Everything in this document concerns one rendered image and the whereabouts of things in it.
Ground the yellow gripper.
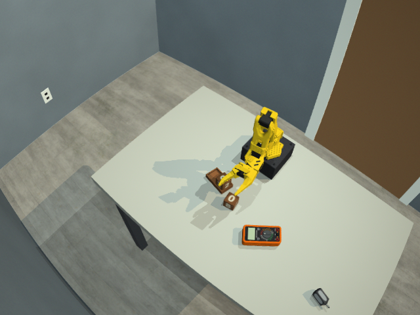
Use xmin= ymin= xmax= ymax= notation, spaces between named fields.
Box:
xmin=219 ymin=162 xmax=257 ymax=196

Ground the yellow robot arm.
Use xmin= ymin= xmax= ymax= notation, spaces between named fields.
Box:
xmin=245 ymin=107 xmax=284 ymax=174

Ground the orange digital multimeter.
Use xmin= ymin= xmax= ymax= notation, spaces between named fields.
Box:
xmin=242 ymin=225 xmax=282 ymax=246

